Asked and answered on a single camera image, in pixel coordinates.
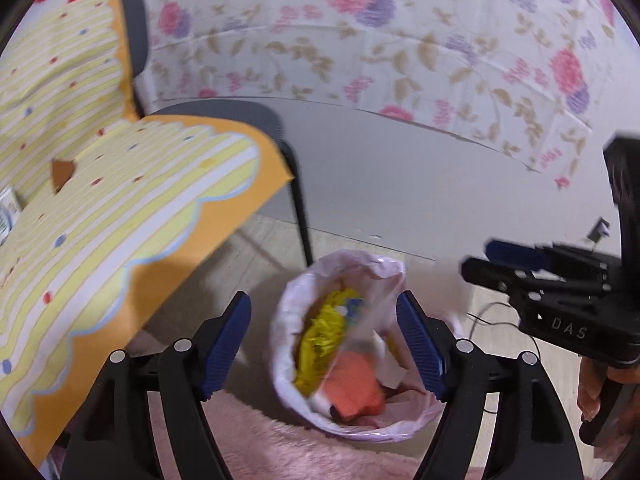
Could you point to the white brown napkin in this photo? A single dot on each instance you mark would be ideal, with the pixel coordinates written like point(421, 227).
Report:
point(388, 371)

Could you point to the red orange snack wrapper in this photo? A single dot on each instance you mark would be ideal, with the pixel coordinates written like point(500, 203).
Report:
point(352, 389)

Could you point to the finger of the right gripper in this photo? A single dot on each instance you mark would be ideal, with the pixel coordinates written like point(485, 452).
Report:
point(517, 256)
point(493, 276)

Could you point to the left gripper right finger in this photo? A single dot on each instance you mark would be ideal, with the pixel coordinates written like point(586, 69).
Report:
point(532, 437)

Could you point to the yellow mesh net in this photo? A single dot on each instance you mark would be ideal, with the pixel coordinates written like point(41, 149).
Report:
point(327, 327)

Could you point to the brown paper scrap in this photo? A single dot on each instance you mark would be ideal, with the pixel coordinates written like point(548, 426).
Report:
point(61, 172)

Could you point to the grey black chair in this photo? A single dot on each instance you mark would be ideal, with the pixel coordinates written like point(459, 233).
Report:
point(254, 114)

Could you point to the white milk carton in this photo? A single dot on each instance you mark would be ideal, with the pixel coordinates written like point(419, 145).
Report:
point(10, 211)

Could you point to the person's right hand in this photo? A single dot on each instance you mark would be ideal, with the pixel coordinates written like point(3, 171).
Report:
point(590, 385)

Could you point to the yellow striped seat cover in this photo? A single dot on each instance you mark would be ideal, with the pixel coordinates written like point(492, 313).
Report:
point(151, 198)

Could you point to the pink fluffy rug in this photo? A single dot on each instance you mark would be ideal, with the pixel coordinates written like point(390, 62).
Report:
point(255, 446)

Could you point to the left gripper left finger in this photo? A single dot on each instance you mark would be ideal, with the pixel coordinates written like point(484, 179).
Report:
point(113, 437)

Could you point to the pink lined trash bin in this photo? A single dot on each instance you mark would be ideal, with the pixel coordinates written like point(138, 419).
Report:
point(441, 294)

